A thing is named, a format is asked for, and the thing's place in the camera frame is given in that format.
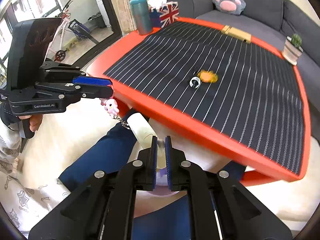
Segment white plastic tube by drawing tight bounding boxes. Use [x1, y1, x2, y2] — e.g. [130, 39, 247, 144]
[127, 113, 157, 149]

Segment black retractable key reel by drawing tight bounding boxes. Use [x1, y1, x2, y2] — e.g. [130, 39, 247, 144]
[189, 76, 201, 89]

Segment union jack tissue box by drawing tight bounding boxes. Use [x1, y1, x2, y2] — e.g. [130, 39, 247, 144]
[147, 0, 179, 28]

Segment person left hand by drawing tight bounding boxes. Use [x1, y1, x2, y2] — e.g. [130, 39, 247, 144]
[19, 114, 43, 132]

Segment dark grey sofa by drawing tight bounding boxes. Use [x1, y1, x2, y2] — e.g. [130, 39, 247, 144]
[169, 0, 319, 139]

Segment teal thermos tumbler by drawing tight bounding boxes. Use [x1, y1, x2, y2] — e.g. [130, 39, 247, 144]
[130, 0, 153, 35]

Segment pink kick scooter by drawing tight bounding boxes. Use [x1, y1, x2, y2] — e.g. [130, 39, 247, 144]
[46, 0, 73, 62]

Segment wooden phone stand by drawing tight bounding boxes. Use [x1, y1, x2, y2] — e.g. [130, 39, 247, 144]
[221, 25, 252, 43]

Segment potted cactus striped pot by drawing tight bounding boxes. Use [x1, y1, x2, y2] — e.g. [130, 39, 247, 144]
[281, 34, 303, 66]

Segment black camera box left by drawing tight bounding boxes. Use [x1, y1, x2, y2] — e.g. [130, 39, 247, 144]
[5, 17, 62, 91]

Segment pink octopus keychain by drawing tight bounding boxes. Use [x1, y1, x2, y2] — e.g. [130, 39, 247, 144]
[100, 99, 119, 118]

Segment pink trash bin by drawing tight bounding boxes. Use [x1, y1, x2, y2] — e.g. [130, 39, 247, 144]
[150, 167, 178, 197]

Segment paw shaped cushion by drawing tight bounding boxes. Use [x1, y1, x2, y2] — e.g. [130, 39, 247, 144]
[212, 0, 246, 16]

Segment orange rubber toy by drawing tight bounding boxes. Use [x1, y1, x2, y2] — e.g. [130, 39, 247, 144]
[197, 70, 218, 83]

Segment black striped table mat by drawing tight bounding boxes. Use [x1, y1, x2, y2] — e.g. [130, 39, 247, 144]
[105, 22, 305, 174]

